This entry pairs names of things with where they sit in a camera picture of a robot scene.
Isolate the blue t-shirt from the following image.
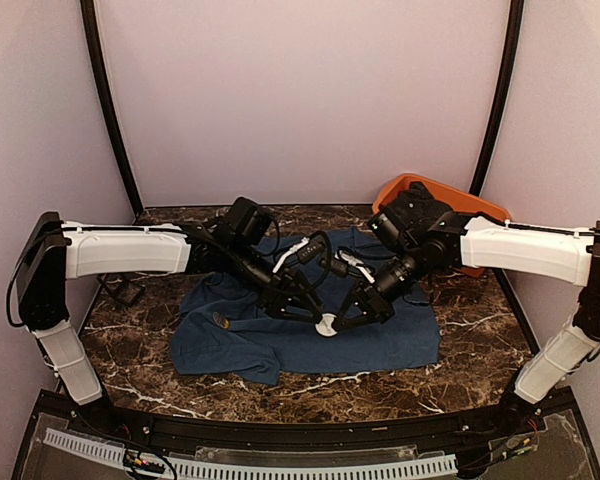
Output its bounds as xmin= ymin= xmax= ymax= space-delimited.
xmin=169 ymin=225 xmax=441 ymax=386

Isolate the black clothing in basin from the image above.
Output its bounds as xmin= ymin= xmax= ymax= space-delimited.
xmin=397 ymin=182 xmax=452 ymax=219

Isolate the right black frame post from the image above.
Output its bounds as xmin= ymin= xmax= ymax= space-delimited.
xmin=469 ymin=0 xmax=525 ymax=196

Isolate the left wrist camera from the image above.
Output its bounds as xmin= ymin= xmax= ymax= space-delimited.
xmin=272 ymin=231 xmax=330 ymax=273

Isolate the black frame post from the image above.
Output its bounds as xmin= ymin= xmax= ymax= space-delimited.
xmin=80 ymin=0 xmax=144 ymax=218
xmin=469 ymin=0 xmax=525 ymax=196

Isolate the black front rail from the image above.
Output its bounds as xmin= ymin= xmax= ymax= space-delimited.
xmin=39 ymin=389 xmax=576 ymax=454

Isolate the orange plastic basin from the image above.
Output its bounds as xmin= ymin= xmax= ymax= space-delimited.
xmin=367 ymin=175 xmax=510 ymax=290

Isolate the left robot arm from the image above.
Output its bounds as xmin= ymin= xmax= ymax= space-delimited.
xmin=5 ymin=197 xmax=322 ymax=436

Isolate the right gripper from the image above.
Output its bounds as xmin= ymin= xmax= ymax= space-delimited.
xmin=331 ymin=241 xmax=426 ymax=329

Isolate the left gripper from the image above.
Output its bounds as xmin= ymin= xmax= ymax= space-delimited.
xmin=227 ymin=240 xmax=326 ymax=324

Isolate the white slotted cable duct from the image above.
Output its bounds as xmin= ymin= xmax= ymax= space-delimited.
xmin=43 ymin=428 xmax=458 ymax=480

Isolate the left black frame post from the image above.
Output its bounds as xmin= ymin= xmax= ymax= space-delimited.
xmin=80 ymin=0 xmax=144 ymax=218

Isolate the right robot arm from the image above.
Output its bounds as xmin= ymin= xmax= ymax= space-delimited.
xmin=318 ymin=207 xmax=600 ymax=434

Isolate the round yellow grey brooch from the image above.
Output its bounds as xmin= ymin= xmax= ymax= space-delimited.
xmin=212 ymin=312 xmax=231 ymax=330

